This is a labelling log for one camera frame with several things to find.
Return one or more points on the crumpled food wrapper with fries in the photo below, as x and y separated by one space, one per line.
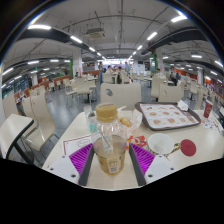
133 121

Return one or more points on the group of beige chairs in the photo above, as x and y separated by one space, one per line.
81 86

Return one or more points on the plain beige chair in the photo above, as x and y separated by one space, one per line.
41 116

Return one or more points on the red sauce packet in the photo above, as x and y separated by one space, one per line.
138 140

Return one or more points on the printed paper tray liner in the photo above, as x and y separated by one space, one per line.
166 116

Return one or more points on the neighbouring beige table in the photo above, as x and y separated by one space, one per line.
13 128

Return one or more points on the red paper cup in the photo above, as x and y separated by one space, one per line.
208 109

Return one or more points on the clear bottle with yellow cap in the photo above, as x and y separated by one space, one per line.
110 150

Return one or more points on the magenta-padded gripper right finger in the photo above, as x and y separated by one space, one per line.
143 158

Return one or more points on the beige chair with oval hole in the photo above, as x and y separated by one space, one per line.
171 93
121 96

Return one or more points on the dark brown food tray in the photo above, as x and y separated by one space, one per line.
138 110

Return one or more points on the ceiling air conditioner unit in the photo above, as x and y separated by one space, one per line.
95 33

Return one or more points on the person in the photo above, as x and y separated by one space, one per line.
101 71
173 77
178 77

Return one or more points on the ceiling strip lights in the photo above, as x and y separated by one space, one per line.
40 27

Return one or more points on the white card with red border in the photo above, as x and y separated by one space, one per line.
75 145

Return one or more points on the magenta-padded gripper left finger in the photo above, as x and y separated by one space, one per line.
80 158

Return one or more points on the small clear plastic bottle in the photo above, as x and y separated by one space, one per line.
90 121

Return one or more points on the crumpled white napkin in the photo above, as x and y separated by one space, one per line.
182 105

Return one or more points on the flat round red coaster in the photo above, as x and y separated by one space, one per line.
188 147

